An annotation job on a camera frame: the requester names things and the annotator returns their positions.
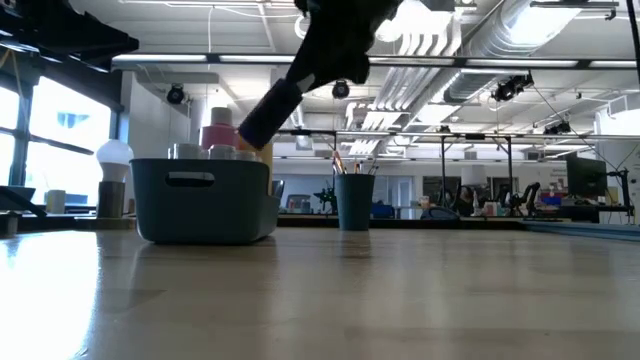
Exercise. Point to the orange-bristle black paintbrush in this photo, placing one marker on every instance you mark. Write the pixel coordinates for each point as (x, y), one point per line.
(339, 162)

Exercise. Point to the large pink paint bottle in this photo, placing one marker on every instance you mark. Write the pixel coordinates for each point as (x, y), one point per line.
(220, 135)

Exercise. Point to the person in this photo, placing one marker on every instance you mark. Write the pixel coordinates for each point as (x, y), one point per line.
(466, 200)

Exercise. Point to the large yellow paint bottle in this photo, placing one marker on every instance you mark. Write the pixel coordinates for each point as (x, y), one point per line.
(267, 165)

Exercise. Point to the white bulb table lamp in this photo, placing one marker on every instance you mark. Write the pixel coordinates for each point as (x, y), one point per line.
(112, 190)

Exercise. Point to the black ceiling camera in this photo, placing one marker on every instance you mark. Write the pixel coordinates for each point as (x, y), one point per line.
(557, 128)
(340, 90)
(175, 94)
(512, 86)

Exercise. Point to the teal ribbed cup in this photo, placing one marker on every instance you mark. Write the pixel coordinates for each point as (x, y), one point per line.
(353, 205)

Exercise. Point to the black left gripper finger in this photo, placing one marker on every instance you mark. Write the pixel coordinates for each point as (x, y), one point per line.
(95, 42)

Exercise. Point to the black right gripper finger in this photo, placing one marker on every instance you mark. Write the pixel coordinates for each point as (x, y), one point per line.
(335, 55)

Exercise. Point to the black monitor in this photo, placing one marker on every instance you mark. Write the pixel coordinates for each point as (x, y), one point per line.
(586, 176)

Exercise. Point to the black background rig frame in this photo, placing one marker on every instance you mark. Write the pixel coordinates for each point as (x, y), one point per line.
(310, 132)

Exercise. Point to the black overhead frame bar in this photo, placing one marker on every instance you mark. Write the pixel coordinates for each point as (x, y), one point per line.
(200, 58)

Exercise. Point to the black aluminium table frame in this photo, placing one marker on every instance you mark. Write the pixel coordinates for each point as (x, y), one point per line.
(400, 222)

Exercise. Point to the small dark purple paint bottle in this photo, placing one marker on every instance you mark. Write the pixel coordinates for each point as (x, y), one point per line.
(270, 115)

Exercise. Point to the black background robot arm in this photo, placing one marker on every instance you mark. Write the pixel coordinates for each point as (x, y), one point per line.
(525, 192)
(327, 195)

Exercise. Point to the white container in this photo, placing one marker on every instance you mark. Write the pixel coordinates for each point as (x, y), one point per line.
(56, 201)

